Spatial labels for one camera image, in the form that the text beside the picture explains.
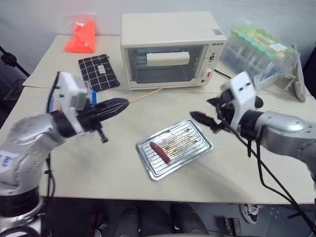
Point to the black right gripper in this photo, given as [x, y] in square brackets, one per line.
[225, 111]

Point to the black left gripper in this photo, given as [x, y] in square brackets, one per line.
[90, 121]

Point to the wooden skewer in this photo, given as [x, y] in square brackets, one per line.
[145, 95]

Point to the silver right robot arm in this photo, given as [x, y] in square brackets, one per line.
[284, 133]

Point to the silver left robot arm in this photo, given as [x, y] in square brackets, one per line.
[29, 138]

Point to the silver metal baking tray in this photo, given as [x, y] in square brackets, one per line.
[177, 148]

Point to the red sausage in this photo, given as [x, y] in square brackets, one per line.
[160, 152]

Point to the black white grid pouch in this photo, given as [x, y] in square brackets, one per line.
[98, 71]

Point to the cream toaster oven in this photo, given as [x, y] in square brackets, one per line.
[168, 49]

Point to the bag of capped test tubes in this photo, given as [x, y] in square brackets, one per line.
[259, 54]

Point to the orange item in clear bag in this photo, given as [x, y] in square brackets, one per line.
[81, 37]

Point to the beige woven pouch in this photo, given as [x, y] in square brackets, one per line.
[298, 86]

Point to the black floor mat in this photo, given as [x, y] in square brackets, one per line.
[14, 89]

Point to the black tripod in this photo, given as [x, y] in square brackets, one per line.
[11, 60]

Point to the black white sneaker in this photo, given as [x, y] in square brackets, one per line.
[249, 213]

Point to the dark rounded shape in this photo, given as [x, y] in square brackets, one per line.
[127, 222]
[187, 221]

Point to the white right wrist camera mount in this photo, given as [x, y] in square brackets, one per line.
[243, 96]

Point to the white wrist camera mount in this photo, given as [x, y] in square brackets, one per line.
[243, 96]
[70, 86]

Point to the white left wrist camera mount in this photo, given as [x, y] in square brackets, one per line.
[70, 86]

